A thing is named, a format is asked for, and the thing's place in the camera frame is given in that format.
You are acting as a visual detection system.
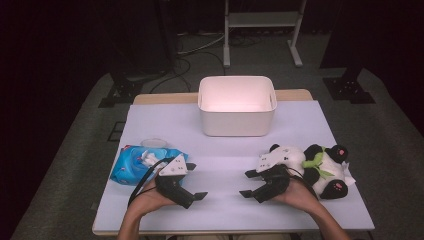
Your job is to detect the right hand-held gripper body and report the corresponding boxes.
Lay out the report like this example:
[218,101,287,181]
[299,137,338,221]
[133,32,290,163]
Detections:
[253,148,291,204]

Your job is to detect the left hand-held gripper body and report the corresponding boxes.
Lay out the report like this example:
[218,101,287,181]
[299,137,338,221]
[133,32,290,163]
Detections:
[154,153,198,210]

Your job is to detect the white wet wipe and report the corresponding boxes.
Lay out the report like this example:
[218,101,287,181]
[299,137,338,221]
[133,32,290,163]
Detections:
[141,149,162,168]

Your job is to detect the blue wet wipes pack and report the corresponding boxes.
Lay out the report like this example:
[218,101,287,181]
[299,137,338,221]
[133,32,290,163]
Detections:
[109,138,189,187]

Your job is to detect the white plastic bin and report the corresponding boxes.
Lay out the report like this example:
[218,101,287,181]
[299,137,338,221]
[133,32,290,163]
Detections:
[197,75,278,138]

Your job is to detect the panda plush toy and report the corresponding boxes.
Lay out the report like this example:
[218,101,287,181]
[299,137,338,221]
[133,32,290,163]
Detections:
[269,143,356,201]

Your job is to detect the person's left hand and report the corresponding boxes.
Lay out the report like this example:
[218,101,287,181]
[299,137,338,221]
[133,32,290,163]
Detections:
[128,179,176,218]

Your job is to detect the person's right hand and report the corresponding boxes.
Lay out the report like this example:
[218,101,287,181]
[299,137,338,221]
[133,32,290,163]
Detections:
[273,178,323,214]

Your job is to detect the white table sheet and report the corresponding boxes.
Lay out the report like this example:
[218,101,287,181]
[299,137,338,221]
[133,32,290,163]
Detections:
[93,100,376,233]

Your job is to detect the dark floor plate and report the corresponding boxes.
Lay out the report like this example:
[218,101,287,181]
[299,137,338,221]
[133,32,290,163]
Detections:
[107,121,127,143]

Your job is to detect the wooden table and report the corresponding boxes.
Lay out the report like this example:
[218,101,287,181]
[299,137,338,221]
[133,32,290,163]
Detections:
[92,88,376,237]

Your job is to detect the black stand base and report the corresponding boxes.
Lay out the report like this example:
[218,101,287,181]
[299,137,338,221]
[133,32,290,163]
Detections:
[98,71,144,109]
[322,68,376,105]

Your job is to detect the white metal stand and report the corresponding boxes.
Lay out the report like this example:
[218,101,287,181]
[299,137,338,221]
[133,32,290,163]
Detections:
[222,0,308,69]

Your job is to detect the left hand-held gripper cable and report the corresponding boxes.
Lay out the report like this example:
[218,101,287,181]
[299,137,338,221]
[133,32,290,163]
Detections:
[127,157,175,208]

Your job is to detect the hand-held gripper cable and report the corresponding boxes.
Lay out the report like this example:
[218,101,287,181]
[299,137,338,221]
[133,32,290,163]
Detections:
[286,166,319,201]
[127,157,175,208]

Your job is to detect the right hand-held gripper cable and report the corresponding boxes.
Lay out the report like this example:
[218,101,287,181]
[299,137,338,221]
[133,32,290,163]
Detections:
[286,166,319,201]

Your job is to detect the black floor cable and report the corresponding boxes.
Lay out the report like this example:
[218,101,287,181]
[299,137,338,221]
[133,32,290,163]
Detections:
[149,58,193,94]

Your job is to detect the white floor cable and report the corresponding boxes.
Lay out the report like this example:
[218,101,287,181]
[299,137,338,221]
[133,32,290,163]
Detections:
[176,33,226,56]

